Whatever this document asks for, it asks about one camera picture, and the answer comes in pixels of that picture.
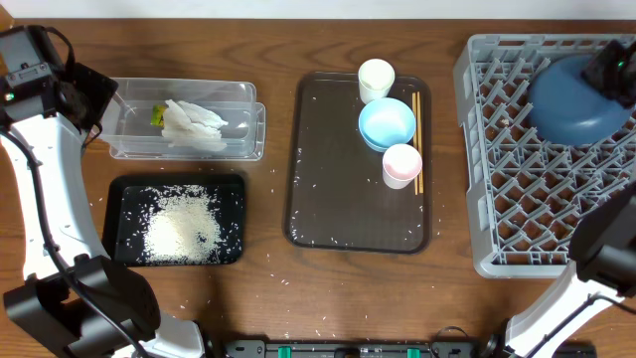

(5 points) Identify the dark blue plate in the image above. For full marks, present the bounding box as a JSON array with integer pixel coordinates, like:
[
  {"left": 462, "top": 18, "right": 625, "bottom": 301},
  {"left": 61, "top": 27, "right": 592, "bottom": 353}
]
[{"left": 528, "top": 55, "right": 635, "bottom": 146}]

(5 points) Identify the yellow green snack wrapper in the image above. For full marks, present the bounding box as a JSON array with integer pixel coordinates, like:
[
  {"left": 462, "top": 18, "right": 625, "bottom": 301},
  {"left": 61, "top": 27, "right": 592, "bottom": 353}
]
[{"left": 150, "top": 104, "right": 167, "bottom": 127}]

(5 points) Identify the pile of white rice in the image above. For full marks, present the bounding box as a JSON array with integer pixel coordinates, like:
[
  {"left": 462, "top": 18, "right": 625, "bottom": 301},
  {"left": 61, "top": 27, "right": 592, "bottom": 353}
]
[{"left": 113, "top": 184, "right": 244, "bottom": 267}]

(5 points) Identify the pink cup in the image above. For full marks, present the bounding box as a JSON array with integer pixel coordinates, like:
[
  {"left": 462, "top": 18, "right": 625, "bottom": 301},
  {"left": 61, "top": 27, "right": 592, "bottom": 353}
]
[{"left": 382, "top": 144, "right": 422, "bottom": 189}]

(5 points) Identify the light blue bowl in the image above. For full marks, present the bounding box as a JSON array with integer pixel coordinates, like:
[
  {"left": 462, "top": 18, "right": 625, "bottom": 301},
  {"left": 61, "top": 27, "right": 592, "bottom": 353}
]
[{"left": 358, "top": 97, "right": 416, "bottom": 152}]

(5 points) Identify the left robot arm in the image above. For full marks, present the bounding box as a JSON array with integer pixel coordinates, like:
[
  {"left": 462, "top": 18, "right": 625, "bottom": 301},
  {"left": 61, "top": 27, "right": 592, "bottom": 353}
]
[{"left": 1, "top": 61, "right": 206, "bottom": 357}]

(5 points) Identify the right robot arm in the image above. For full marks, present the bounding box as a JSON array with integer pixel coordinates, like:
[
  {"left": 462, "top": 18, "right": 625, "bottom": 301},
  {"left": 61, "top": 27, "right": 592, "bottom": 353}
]
[{"left": 463, "top": 36, "right": 635, "bottom": 357}]

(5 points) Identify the black waste tray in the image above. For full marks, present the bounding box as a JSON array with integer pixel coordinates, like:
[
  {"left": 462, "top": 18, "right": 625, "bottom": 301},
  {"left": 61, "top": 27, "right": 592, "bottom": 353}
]
[{"left": 102, "top": 173, "right": 246, "bottom": 267}]

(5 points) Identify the grey dishwasher rack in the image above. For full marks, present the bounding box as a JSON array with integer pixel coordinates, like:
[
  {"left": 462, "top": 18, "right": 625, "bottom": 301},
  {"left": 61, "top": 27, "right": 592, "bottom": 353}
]
[{"left": 453, "top": 34, "right": 635, "bottom": 278}]

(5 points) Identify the clear plastic bin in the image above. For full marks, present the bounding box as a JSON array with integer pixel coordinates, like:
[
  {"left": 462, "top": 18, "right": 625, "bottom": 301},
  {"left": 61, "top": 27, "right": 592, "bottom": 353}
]
[{"left": 100, "top": 78, "right": 266, "bottom": 161}]

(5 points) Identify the right wooden chopstick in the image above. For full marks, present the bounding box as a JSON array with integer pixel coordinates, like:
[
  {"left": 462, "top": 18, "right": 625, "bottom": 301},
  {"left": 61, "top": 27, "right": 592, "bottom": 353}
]
[{"left": 412, "top": 91, "right": 424, "bottom": 194}]

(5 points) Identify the wooden chopstick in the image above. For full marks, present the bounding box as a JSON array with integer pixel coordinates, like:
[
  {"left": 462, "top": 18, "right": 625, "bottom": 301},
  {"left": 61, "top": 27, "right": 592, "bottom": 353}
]
[
  {"left": 411, "top": 91, "right": 420, "bottom": 195},
  {"left": 412, "top": 91, "right": 424, "bottom": 194}
]

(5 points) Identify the left wooden chopstick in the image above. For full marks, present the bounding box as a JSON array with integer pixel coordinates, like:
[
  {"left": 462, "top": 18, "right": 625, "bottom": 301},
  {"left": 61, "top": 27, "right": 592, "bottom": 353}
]
[{"left": 411, "top": 91, "right": 420, "bottom": 195}]

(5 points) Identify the cream white cup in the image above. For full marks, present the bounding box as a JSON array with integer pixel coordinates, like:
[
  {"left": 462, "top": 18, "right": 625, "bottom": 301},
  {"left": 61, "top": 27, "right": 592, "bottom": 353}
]
[{"left": 358, "top": 59, "right": 396, "bottom": 104}]

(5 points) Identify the dark brown serving tray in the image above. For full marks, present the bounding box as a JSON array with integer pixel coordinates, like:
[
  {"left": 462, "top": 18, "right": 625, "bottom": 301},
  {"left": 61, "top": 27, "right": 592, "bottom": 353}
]
[{"left": 283, "top": 72, "right": 432, "bottom": 255}]

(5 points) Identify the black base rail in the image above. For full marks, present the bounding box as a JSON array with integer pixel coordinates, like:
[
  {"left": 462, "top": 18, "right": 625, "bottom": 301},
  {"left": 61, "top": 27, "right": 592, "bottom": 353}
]
[{"left": 223, "top": 340, "right": 482, "bottom": 358}]

